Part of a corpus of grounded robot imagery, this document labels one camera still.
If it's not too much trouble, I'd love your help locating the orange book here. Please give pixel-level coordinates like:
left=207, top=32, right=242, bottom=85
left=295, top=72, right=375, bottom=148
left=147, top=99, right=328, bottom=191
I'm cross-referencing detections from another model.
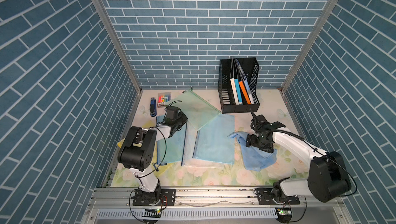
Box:
left=239, top=81, right=251, bottom=104

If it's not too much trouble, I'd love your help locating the white book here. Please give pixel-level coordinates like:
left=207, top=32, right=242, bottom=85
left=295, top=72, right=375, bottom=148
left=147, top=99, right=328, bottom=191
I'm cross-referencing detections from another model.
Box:
left=230, top=77, right=238, bottom=105

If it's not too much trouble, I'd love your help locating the clear grey document bag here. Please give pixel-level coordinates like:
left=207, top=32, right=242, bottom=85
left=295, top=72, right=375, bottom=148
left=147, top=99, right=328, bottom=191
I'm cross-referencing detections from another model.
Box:
left=181, top=122, right=224, bottom=169

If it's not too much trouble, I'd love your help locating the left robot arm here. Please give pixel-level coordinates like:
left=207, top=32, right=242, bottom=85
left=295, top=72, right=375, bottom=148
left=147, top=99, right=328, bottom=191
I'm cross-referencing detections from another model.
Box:
left=117, top=106, right=188, bottom=193

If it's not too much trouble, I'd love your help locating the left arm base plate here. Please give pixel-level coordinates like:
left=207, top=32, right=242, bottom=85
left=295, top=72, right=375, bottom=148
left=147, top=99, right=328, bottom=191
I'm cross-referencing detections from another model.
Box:
left=131, top=189, right=176, bottom=206

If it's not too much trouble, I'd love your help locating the black mesh file holder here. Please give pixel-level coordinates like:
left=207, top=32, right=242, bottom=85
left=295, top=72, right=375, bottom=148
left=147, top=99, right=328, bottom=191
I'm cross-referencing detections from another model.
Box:
left=218, top=58, right=259, bottom=113

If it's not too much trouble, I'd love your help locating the box of coloured markers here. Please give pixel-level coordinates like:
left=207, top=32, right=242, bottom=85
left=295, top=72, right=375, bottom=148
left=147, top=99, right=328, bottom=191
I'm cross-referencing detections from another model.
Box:
left=157, top=92, right=171, bottom=108

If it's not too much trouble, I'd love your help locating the green mesh document bag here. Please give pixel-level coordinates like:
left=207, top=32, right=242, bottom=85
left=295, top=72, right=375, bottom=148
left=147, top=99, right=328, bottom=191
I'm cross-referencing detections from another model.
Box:
left=166, top=90, right=221, bottom=130

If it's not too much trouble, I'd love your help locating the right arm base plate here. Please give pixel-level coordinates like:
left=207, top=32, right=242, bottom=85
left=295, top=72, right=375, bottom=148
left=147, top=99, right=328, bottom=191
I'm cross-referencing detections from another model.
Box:
left=253, top=188, right=300, bottom=205

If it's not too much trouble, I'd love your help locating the blue black stapler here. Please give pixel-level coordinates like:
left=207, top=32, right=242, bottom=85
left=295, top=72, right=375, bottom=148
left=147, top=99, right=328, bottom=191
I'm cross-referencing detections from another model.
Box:
left=150, top=97, right=157, bottom=117

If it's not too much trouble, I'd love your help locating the light blue cleaning cloth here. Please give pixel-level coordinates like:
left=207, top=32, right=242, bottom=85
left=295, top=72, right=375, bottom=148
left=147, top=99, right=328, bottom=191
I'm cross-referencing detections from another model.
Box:
left=229, top=131, right=277, bottom=171

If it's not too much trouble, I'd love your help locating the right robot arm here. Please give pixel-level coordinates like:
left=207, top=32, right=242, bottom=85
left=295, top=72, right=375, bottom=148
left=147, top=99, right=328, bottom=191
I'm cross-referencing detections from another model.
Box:
left=245, top=113, right=357, bottom=204

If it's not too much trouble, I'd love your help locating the yellow mesh document bag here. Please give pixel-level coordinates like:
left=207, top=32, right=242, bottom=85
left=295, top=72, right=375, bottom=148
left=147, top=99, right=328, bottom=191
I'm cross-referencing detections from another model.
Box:
left=115, top=136, right=172, bottom=182

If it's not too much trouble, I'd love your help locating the teal book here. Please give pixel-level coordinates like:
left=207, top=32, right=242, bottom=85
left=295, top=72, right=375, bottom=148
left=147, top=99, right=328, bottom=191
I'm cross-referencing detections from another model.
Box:
left=234, top=78, right=243, bottom=104

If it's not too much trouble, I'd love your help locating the aluminium front rail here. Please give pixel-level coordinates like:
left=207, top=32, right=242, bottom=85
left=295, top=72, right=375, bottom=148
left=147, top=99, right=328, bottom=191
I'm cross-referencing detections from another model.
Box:
left=82, top=186, right=353, bottom=224

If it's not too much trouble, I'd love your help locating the blue mesh document bag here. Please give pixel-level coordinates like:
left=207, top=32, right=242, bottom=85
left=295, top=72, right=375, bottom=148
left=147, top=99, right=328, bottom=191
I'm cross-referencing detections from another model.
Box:
left=156, top=124, right=187, bottom=165

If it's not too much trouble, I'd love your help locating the blue folder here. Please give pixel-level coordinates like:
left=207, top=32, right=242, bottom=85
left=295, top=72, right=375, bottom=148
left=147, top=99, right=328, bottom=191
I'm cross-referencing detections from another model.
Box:
left=234, top=59, right=255, bottom=104

